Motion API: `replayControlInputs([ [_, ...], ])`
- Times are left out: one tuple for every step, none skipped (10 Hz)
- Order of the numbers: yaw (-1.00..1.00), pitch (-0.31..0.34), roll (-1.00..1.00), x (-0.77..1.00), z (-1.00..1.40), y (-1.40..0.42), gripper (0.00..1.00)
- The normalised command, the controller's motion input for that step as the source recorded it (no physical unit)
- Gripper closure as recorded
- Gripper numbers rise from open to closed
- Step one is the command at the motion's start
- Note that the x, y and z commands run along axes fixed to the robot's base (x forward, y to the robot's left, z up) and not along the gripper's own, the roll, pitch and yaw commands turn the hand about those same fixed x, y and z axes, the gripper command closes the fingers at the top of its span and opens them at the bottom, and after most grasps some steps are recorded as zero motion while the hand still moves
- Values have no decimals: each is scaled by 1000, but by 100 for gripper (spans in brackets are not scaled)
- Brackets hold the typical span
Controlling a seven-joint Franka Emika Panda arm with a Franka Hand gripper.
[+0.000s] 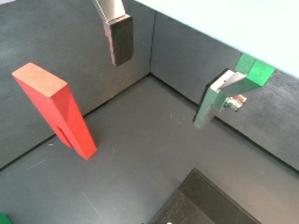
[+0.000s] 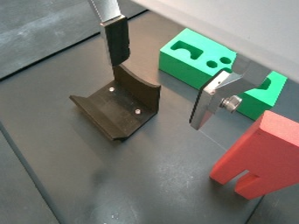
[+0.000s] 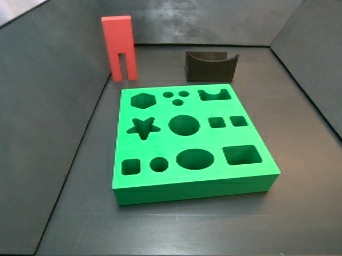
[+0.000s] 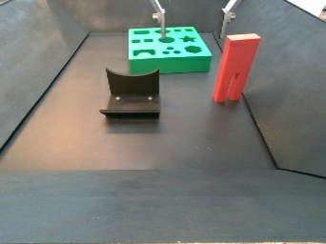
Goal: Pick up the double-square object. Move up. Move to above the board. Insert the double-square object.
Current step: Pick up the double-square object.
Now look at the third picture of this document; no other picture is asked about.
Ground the black curved holder stand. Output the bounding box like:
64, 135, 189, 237
185, 51, 239, 82

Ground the green foam shape board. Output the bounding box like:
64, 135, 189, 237
112, 84, 280, 205

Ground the red double-square peg block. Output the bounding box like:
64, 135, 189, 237
101, 15, 137, 82

